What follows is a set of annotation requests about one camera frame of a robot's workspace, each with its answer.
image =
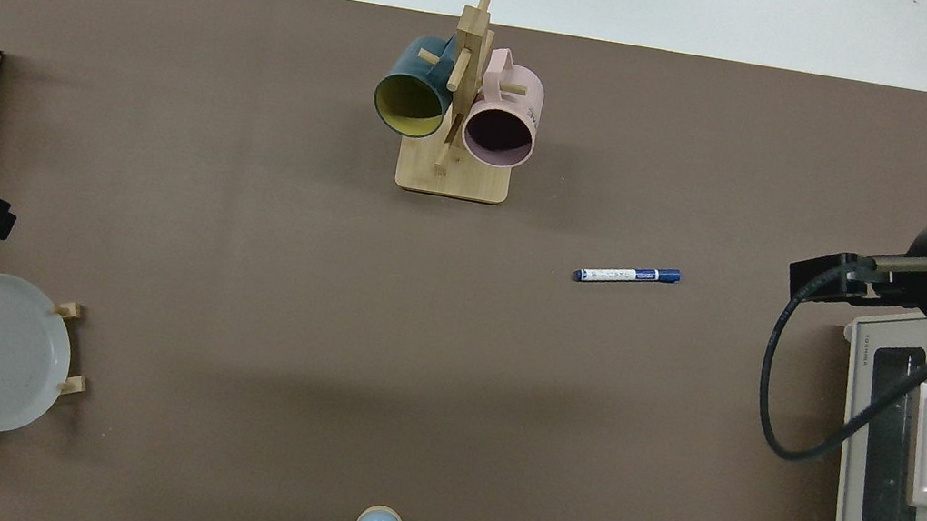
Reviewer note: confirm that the brown table cloth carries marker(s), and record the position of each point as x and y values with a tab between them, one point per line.
242	264

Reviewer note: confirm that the pink cup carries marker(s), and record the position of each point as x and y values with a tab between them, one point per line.
526	91

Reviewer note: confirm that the blue and white marker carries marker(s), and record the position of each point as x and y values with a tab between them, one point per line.
627	274

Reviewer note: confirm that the dark teal cup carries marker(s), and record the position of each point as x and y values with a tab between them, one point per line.
405	68

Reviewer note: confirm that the wooden cup stand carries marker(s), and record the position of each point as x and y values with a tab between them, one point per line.
452	181

